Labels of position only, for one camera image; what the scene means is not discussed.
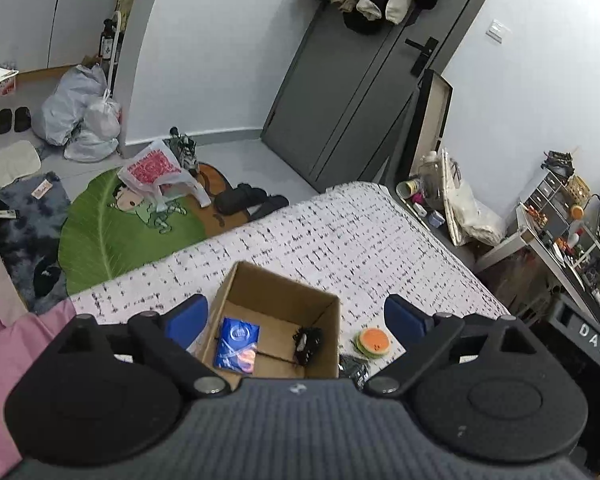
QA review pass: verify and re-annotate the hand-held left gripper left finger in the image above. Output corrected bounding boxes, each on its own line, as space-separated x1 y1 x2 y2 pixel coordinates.
55 294 231 400

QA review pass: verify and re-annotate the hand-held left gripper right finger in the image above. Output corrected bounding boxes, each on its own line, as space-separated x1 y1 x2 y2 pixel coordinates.
362 294 546 398

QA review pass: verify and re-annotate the watermelon slice plush toy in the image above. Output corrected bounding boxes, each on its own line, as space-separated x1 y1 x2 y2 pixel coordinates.
352 327 393 359

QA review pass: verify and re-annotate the black item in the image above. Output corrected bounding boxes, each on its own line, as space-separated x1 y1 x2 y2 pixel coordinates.
339 354 371 391
542 150 576 176

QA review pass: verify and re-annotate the brown cardboard box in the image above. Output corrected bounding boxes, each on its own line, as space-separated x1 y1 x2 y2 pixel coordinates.
194 260 342 381

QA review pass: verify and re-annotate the blue printed packet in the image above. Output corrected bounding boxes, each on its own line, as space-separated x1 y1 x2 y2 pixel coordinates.
214 317 261 374

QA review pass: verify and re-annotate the white black patterned bed blanket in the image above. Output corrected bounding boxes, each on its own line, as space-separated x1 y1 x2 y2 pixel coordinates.
70 181 511 381

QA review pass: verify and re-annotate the white desk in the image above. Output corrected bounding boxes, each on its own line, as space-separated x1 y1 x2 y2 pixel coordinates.
475 205 600 331

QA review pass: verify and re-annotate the green leaf cartoon rug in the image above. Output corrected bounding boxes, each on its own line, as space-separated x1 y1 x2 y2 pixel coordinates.
58 167 211 281

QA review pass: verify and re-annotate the cream tote bag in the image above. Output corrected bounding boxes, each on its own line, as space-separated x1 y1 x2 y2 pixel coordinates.
439 149 506 247

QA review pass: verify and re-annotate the paper cup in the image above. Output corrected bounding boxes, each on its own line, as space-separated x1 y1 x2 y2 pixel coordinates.
396 178 423 201

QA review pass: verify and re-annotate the brown round floor mat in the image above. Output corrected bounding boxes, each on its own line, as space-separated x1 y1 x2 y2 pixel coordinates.
197 162 253 236

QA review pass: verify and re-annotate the glass jar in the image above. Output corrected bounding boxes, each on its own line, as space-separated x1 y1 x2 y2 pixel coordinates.
420 150 443 201

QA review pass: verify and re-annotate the red white plastic bag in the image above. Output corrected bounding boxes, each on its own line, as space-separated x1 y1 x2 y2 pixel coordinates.
116 138 212 211

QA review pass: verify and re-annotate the grey black sneaker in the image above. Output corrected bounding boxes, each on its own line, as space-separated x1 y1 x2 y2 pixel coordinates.
169 126 200 176

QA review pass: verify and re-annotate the grey shaggy rug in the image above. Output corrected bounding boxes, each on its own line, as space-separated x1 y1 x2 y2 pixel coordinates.
0 171 73 311

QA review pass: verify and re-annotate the black lettered box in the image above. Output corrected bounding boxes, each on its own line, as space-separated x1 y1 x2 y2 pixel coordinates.
550 292 600 376

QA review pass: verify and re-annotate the grey drawer organizer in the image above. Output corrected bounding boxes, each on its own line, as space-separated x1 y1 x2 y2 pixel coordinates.
522 167 581 236

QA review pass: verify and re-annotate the black framed picture board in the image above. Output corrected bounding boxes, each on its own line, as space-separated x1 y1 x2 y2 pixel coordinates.
397 69 453 193

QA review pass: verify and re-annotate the white tied plastic bag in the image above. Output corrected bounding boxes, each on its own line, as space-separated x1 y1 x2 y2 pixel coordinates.
82 90 122 141
64 130 120 163

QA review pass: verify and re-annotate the wicker basket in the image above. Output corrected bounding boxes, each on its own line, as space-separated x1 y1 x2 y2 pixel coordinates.
565 175 592 206

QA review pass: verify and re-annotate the black tangled item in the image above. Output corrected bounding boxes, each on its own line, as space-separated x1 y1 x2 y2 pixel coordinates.
542 150 576 176

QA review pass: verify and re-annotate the grey door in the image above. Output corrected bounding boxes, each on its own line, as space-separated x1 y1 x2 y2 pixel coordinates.
261 0 496 193

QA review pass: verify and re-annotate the beige bath mat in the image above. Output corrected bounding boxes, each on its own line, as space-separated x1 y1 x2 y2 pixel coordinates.
0 140 42 197

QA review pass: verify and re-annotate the grey trash bag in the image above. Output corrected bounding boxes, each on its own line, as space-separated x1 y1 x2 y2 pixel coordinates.
31 64 108 147

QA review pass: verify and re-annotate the dark glass bottle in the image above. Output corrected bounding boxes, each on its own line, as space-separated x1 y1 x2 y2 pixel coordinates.
98 19 116 61

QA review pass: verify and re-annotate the white cabinet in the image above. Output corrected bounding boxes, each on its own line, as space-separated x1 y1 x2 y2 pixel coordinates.
0 0 123 73

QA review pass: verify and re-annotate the black fuzzy hair tie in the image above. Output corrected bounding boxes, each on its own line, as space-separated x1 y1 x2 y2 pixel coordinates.
292 327 325 365

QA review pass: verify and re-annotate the black door handle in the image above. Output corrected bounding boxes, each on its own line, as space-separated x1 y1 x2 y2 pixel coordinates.
405 36 440 77

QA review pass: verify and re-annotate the white metal tube handle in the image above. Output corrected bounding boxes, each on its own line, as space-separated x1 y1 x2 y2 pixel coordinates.
105 10 123 96

